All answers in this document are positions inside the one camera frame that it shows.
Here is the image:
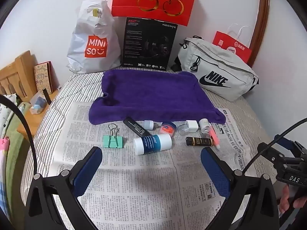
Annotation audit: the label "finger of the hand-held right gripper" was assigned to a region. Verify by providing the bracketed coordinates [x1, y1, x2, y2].
[258, 142, 286, 166]

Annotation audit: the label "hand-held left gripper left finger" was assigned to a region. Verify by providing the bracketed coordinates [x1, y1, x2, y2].
[24, 146, 103, 230]

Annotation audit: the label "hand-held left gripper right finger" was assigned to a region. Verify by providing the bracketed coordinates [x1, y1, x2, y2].
[201, 147, 280, 230]

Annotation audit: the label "black and gold lighter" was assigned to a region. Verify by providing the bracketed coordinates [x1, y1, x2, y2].
[186, 136, 215, 147]

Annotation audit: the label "pink highlighter pen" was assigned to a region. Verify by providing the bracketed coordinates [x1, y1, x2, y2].
[210, 123, 220, 149]

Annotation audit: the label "green binder clip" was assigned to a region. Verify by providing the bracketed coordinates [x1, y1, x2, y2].
[103, 123, 124, 148]

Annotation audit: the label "white tape roll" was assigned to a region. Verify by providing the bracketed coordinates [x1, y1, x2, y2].
[200, 118, 211, 133]

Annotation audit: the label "black rectangular stick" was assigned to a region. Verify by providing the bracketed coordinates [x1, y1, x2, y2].
[123, 117, 149, 136]

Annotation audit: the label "white bottle blue label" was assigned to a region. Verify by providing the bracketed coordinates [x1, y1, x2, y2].
[133, 134, 172, 156]

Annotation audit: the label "person's right hand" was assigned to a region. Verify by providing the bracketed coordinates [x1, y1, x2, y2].
[278, 186, 307, 213]

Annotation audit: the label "newspaper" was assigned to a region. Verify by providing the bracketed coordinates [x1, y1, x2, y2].
[54, 102, 264, 230]

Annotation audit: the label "white charger cube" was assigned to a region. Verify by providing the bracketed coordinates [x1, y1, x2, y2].
[186, 120, 199, 133]

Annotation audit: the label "small round balm tin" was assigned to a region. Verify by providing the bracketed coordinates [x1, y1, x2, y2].
[160, 123, 177, 133]

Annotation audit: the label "wooden nightstand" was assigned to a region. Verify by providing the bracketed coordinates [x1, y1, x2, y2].
[17, 86, 60, 140]

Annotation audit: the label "small white dropper bottle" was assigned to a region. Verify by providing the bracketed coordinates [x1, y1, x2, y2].
[143, 120, 161, 130]

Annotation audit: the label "pale blue small box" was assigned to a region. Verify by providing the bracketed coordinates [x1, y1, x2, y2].
[29, 96, 47, 115]

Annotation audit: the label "small black device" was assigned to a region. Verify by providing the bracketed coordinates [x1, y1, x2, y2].
[42, 88, 51, 105]

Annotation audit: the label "white floral cloth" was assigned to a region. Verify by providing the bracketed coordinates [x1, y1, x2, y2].
[0, 93, 24, 135]

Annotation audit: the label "purple towel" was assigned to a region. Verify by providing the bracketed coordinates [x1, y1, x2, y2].
[88, 69, 226, 125]

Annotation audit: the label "patterned notebook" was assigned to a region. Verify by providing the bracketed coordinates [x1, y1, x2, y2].
[34, 61, 54, 94]

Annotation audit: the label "grey waist bag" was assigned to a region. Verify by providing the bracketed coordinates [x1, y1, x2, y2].
[171, 35, 259, 102]

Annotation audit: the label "white plastic shopping bag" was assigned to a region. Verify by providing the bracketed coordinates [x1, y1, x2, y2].
[67, 0, 121, 74]

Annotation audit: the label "wooden chair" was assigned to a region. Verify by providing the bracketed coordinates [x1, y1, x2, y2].
[0, 50, 37, 103]

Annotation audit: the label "black headphone box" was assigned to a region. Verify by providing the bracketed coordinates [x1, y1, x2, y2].
[121, 17, 179, 71]

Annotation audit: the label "red gift bag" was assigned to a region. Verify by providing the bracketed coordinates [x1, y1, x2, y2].
[111, 0, 199, 27]

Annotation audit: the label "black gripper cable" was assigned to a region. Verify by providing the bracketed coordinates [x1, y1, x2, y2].
[242, 118, 307, 173]
[0, 94, 39, 176]

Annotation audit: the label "red paper bag white handles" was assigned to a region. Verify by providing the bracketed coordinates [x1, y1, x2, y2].
[212, 24, 253, 64]

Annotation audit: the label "curved brown wooden frame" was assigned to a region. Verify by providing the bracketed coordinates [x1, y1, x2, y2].
[249, 0, 270, 67]

